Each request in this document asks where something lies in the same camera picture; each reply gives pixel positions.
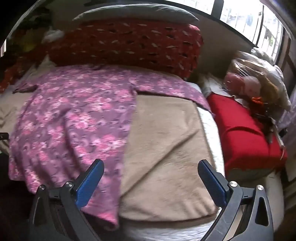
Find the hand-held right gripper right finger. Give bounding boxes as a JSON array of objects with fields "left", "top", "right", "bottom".
[{"left": 198, "top": 159, "right": 274, "bottom": 241}]

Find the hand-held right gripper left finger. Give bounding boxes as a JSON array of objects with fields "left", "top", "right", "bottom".
[{"left": 28, "top": 159, "right": 105, "bottom": 241}]

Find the pink floral garment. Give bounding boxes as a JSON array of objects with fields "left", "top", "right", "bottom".
[{"left": 8, "top": 64, "right": 214, "bottom": 229}]

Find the pile of clothes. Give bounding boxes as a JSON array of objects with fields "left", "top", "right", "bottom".
[{"left": 0, "top": 7, "right": 65, "bottom": 93}]

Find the red cushion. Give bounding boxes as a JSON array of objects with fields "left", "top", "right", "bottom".
[{"left": 206, "top": 93, "right": 288, "bottom": 178}]

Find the beige fleece blanket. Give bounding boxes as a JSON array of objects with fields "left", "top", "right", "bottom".
[{"left": 0, "top": 94, "right": 220, "bottom": 220}]

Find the white quilted bed sheet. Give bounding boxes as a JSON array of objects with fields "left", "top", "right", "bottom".
[{"left": 85, "top": 82, "right": 281, "bottom": 241}]

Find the clear plastic bag of toys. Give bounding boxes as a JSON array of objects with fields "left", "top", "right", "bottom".
[{"left": 223, "top": 51, "right": 292, "bottom": 116}]

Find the red patterned blanket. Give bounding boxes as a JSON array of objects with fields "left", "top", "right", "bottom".
[{"left": 45, "top": 20, "right": 204, "bottom": 80}]

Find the window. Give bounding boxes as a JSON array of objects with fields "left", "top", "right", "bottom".
[{"left": 162, "top": 0, "right": 292, "bottom": 61}]

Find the grey pillow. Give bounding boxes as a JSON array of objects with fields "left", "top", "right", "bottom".
[{"left": 73, "top": 5, "right": 199, "bottom": 24}]

